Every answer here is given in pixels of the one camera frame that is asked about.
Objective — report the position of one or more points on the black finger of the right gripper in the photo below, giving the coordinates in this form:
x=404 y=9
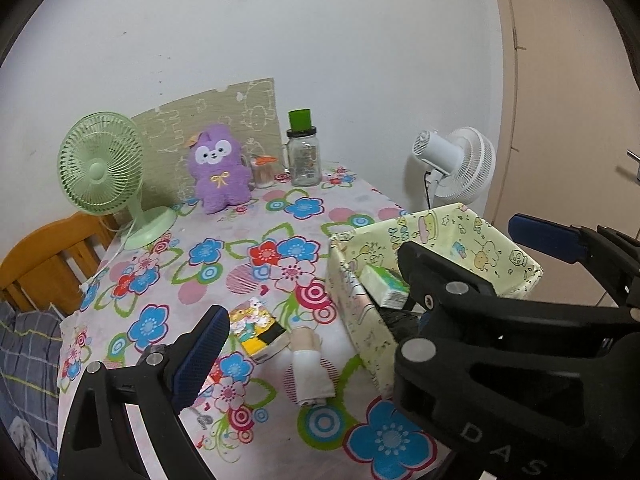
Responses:
x=609 y=256

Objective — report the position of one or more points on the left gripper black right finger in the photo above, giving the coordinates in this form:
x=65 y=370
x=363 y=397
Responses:
x=517 y=389

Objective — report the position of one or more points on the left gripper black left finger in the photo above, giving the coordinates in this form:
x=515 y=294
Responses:
x=98 y=441

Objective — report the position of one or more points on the green tissue pack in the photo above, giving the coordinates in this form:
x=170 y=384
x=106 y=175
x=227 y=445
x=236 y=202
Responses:
x=385 y=287

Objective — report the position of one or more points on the yellow-green cartoon storage box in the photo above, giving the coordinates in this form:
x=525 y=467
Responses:
x=455 y=232

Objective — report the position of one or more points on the yellow cartoon tissue pack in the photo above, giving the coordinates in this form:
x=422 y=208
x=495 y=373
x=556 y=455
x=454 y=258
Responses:
x=259 y=333

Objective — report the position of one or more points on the beige white sock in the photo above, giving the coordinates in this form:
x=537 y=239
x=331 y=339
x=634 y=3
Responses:
x=313 y=384

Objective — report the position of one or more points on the grey drawstring pouch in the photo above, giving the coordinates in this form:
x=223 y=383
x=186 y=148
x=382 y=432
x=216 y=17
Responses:
x=203 y=419

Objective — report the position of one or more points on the white crumpled cloth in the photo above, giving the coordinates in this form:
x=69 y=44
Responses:
x=32 y=452

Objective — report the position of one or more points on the grey plaid pillow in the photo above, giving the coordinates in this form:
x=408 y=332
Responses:
x=30 y=349

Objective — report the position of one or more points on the white small fan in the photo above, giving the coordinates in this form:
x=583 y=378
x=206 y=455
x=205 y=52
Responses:
x=459 y=165

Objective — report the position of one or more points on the wooden chair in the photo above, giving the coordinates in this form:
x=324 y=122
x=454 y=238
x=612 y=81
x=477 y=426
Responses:
x=47 y=267

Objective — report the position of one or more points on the floral tablecloth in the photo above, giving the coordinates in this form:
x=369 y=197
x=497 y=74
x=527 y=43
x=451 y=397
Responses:
x=265 y=262

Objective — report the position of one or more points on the green desk fan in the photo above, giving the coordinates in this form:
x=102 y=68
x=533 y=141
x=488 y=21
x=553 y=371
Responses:
x=100 y=169

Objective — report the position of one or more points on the purple plush toy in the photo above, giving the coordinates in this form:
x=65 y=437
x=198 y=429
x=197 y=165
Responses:
x=215 y=162

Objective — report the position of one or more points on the glass mason jar mug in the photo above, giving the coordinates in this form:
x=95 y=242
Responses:
x=303 y=155

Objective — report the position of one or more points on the toothpick jar orange lid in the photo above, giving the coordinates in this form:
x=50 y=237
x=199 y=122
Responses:
x=263 y=169

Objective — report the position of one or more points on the green cup on jar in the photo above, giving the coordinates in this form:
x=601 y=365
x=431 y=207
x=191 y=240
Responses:
x=300 y=119

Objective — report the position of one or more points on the green patterned wall board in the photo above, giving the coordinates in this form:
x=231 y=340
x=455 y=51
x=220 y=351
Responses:
x=248 y=108

